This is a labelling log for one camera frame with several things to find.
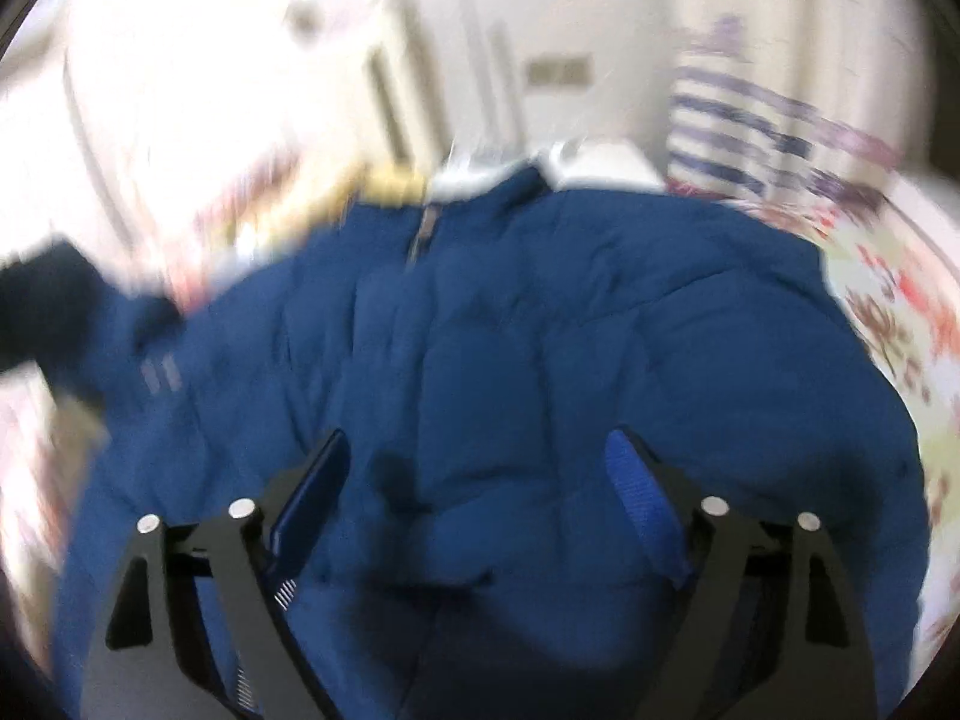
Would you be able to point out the floral bed sheet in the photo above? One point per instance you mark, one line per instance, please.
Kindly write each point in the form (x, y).
(892, 300)

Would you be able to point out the cream wooden headboard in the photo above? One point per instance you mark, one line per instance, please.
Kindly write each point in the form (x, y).
(397, 67)

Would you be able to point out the wall switch plate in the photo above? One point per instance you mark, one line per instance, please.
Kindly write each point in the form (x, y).
(559, 73)

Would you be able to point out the blue padded jacket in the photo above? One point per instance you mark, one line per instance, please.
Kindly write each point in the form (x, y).
(510, 330)

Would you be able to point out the striped patterned curtain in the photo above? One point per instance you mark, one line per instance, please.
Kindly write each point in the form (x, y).
(720, 120)

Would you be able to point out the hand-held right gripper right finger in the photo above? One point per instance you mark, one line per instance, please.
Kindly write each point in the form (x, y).
(645, 510)

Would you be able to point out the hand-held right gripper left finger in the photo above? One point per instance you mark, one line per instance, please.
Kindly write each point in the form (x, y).
(307, 502)

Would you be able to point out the white nightstand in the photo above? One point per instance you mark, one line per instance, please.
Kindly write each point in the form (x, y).
(607, 165)

